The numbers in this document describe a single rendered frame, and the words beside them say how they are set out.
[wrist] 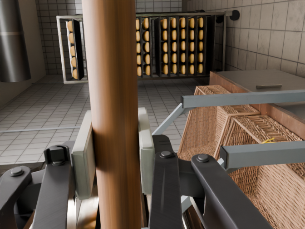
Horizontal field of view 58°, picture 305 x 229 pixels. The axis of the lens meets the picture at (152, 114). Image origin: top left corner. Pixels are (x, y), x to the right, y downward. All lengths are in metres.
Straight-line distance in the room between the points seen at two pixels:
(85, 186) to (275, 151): 0.60
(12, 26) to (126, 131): 3.15
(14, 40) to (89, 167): 3.16
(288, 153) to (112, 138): 0.60
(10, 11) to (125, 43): 3.15
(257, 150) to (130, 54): 0.57
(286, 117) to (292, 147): 0.42
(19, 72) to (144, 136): 3.19
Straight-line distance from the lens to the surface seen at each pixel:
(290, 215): 1.20
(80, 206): 1.28
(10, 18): 3.30
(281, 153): 0.72
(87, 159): 0.16
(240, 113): 1.28
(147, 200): 1.56
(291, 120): 1.12
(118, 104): 0.16
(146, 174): 0.15
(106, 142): 0.17
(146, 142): 0.15
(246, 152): 0.68
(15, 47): 3.30
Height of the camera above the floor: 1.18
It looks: 5 degrees down
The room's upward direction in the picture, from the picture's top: 93 degrees counter-clockwise
